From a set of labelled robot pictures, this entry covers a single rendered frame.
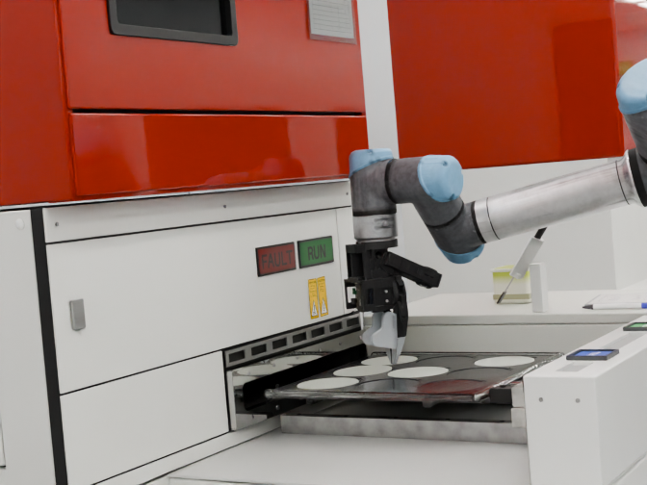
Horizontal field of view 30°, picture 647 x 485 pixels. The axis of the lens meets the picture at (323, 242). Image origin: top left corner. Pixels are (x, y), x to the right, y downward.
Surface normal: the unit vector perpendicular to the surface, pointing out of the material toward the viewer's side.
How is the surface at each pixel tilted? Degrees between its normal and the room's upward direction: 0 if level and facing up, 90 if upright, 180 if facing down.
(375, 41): 90
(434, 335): 90
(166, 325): 90
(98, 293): 90
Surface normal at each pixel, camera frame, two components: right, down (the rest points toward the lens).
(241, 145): 0.86, -0.04
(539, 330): -0.51, 0.08
